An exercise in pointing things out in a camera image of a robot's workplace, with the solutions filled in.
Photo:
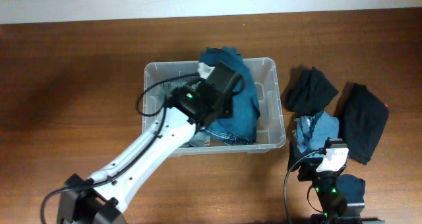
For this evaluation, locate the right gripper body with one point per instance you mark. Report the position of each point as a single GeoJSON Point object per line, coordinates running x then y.
{"type": "Point", "coordinates": [319, 180]}

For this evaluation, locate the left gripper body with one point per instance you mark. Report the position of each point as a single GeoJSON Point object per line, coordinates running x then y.
{"type": "Point", "coordinates": [229, 103]}

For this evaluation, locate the light blue cloth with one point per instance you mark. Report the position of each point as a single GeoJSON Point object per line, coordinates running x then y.
{"type": "Point", "coordinates": [311, 132]}

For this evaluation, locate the dark blue jeans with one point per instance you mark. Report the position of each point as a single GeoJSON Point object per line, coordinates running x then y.
{"type": "Point", "coordinates": [241, 128]}

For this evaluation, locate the light blue jeans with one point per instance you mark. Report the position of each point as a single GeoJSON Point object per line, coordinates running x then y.
{"type": "Point", "coordinates": [198, 140]}

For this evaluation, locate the black cloth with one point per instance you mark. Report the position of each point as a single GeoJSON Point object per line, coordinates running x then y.
{"type": "Point", "coordinates": [311, 94]}
{"type": "Point", "coordinates": [362, 121]}

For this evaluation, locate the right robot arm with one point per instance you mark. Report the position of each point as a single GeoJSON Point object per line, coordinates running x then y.
{"type": "Point", "coordinates": [341, 197]}

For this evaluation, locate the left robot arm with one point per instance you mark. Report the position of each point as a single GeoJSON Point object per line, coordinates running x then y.
{"type": "Point", "coordinates": [106, 194]}

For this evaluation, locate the clear plastic storage bin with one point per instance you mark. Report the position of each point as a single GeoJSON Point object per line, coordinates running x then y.
{"type": "Point", "coordinates": [271, 133]}

